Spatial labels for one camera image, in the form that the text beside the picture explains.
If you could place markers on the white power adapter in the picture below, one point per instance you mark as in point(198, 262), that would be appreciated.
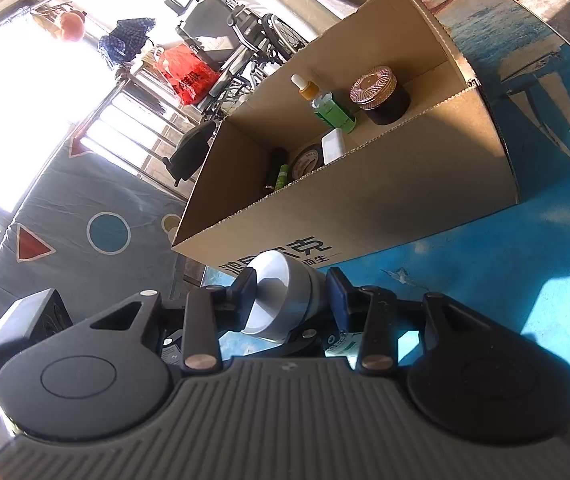
point(334, 145)

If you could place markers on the orange round object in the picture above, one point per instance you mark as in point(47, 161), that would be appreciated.
point(72, 25)

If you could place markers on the grey mat with coloured shapes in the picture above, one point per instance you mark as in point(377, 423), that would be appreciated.
point(65, 185)

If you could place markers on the blue checked hanging cloth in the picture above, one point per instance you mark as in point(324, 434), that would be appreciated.
point(125, 40)

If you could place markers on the black cylindrical tube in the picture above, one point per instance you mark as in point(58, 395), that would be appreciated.
point(275, 167)

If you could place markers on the red plastic bag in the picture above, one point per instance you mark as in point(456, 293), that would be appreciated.
point(187, 72)

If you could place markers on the metal railing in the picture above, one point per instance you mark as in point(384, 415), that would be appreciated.
point(126, 76)

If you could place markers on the green dropper bottle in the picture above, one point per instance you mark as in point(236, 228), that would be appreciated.
point(332, 112)

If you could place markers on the black electrical tape roll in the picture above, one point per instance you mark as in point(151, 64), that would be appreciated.
point(305, 160)

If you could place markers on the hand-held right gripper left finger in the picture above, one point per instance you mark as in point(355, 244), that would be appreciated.
point(244, 292)

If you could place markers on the brown cardboard box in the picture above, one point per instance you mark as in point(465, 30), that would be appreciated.
point(390, 200)

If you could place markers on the black padded seat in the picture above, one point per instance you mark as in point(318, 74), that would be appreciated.
point(190, 152)

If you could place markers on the white vitamin bottle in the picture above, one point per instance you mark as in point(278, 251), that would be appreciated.
point(285, 290)

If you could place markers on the small green tube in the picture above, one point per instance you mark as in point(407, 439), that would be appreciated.
point(281, 177)

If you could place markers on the black jar with gold lid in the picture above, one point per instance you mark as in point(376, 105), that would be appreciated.
point(372, 85)

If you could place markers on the wheelchair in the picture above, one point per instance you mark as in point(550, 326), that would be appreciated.
point(215, 15)

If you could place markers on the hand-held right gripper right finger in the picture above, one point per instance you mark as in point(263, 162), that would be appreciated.
point(337, 292)

